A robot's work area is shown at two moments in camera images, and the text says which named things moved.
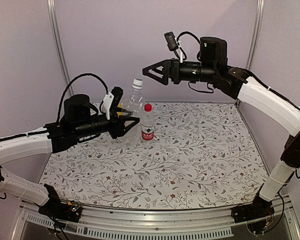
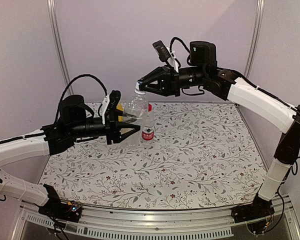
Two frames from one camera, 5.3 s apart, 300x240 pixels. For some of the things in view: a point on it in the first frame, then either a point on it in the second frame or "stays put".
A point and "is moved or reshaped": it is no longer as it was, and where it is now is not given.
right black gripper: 170,69 -> 168,84
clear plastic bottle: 133,103 is moved or reshaped
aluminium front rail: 100,223 stays put
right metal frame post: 255,33 stays put
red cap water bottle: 147,125 stays put
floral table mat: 203,156 stays put
